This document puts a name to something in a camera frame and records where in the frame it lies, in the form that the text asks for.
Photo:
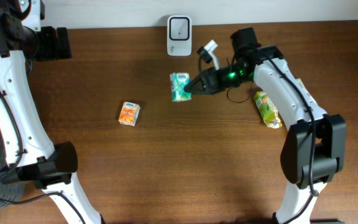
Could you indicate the teal tissue pack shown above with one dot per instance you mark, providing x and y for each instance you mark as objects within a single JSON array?
[{"x": 178, "y": 82}]

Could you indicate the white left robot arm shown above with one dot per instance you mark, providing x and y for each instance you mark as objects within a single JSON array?
[{"x": 30, "y": 154}]

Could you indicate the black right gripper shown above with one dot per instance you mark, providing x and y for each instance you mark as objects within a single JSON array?
[{"x": 210, "y": 81}]

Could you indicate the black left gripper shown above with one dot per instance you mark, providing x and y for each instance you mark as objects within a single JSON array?
[{"x": 49, "y": 42}]

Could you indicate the white barcode scanner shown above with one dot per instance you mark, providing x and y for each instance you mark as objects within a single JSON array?
[{"x": 179, "y": 35}]

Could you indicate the green yellow drink carton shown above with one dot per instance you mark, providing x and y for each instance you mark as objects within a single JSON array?
[{"x": 267, "y": 110}]

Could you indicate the orange tissue pack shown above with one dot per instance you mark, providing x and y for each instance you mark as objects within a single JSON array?
[{"x": 129, "y": 113}]

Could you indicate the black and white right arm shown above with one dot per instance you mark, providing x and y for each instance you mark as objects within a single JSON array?
[{"x": 314, "y": 149}]

